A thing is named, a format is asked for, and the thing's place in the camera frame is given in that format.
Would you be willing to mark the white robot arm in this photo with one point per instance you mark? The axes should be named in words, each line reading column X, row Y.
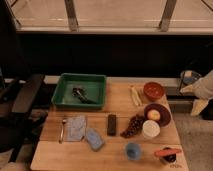
column 203, row 90

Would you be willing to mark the yellow red apple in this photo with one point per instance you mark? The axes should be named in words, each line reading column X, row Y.
column 153, row 115

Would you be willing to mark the white paper cup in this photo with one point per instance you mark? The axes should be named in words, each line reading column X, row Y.
column 150, row 129

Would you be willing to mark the blue plastic cup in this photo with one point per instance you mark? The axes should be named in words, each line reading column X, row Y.
column 133, row 151

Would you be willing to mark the black tool in tray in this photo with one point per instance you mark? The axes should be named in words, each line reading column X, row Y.
column 79, row 93

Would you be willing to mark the green plastic tray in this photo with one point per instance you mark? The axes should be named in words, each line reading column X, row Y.
column 94, row 87

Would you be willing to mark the black rectangular block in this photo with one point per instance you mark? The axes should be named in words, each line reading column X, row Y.
column 112, row 125

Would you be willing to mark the bunch of dark grapes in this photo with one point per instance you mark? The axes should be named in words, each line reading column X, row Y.
column 134, row 126

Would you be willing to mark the light blue cloth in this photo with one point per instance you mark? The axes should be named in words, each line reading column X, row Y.
column 76, row 128

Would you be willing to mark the metal spoon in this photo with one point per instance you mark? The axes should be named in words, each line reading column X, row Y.
column 62, row 130

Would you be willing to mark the blue sponge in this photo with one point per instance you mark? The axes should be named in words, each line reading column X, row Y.
column 94, row 139

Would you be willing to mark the dark purple plate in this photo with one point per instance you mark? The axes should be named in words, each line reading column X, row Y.
column 165, row 115

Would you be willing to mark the orange carrot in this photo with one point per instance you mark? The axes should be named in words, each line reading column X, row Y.
column 166, row 152

